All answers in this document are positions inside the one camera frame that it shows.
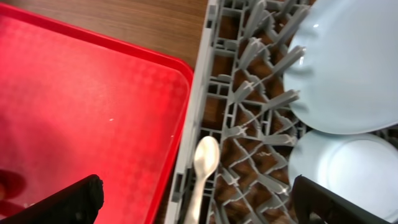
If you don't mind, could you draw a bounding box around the light blue plate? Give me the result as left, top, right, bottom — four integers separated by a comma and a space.
283, 0, 397, 134

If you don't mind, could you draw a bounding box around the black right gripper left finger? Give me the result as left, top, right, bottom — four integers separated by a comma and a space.
1, 174, 104, 224

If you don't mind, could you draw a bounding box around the small light blue bowl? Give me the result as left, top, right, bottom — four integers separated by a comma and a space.
288, 130, 397, 222

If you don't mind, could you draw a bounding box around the grey dishwasher rack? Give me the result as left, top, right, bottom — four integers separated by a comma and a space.
164, 0, 398, 224

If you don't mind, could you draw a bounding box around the white plastic spoon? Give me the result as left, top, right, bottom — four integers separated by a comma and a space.
183, 136, 220, 224

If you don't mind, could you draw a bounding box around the red serving tray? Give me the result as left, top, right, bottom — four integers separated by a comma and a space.
1, 4, 193, 223

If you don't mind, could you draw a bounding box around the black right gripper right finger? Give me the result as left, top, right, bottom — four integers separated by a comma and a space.
292, 175, 389, 224

